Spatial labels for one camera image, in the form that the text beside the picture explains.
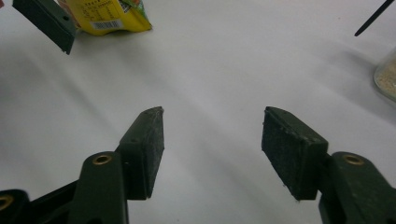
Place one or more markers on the yellow green spout pouch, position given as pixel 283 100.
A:
pixel 102 12

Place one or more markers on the white table cover sheet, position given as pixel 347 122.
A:
pixel 211 77

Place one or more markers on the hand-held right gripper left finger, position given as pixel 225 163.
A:
pixel 140 155

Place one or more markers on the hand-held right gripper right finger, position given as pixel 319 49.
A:
pixel 292 155

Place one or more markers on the thin black rod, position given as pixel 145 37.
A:
pixel 373 17

